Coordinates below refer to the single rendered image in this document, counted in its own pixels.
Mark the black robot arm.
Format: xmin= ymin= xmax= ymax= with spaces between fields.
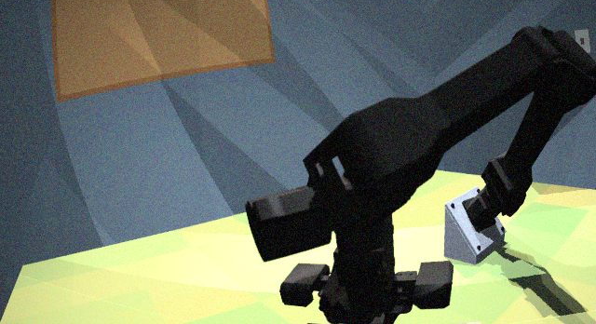
xmin=245 ymin=24 xmax=596 ymax=324

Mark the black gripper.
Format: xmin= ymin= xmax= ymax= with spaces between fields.
xmin=279 ymin=224 xmax=454 ymax=324

